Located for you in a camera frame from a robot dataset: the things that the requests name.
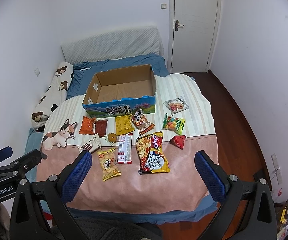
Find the white power strip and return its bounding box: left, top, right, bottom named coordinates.
left=271, top=153, right=283, bottom=185

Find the Sedaap instant noodle packet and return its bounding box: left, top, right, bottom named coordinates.
left=135, top=132, right=170, bottom=175

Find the Franzzi cookie packet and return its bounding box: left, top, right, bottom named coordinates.
left=79, top=134, right=102, bottom=153

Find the yellow egg biscuit packet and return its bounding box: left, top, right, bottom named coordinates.
left=97, top=148, right=121, bottom=181

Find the grey padded headboard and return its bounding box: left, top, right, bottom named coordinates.
left=61, top=26, right=164, bottom=64

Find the dark red snack packet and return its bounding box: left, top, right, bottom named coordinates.
left=95, top=119, right=108, bottom=138

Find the green gummy candy packet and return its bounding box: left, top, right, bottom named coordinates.
left=162, top=114, right=185, bottom=135

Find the white door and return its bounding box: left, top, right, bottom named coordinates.
left=168, top=0, right=221, bottom=73

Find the metal door handle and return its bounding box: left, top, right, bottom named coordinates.
left=174, top=20, right=185, bottom=31

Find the white wall socket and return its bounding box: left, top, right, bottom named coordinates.
left=34, top=68, right=40, bottom=77

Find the panda snack packet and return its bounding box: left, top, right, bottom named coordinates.
left=131, top=108, right=155, bottom=135

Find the white cookie packet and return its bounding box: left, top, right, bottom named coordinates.
left=164, top=96, right=189, bottom=115

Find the striped pink cat blanket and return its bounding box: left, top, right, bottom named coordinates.
left=36, top=74, right=219, bottom=214

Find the braised egg packet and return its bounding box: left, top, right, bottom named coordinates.
left=104, top=133, right=120, bottom=146

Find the orange snack packet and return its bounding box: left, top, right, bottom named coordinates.
left=79, top=116, right=96, bottom=135

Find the yellow snack packet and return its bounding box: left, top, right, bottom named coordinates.
left=115, top=114, right=135, bottom=136

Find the small red snack packet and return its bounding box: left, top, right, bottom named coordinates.
left=169, top=135, right=186, bottom=150

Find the blue bed sheet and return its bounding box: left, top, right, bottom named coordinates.
left=67, top=53, right=169, bottom=99

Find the red white sausage packet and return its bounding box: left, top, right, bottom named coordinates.
left=117, top=133, right=133, bottom=164

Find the bear print pillow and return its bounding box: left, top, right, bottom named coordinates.
left=31, top=62, right=73, bottom=130

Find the blue milk cardboard box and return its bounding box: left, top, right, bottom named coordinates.
left=82, top=64, right=156, bottom=118

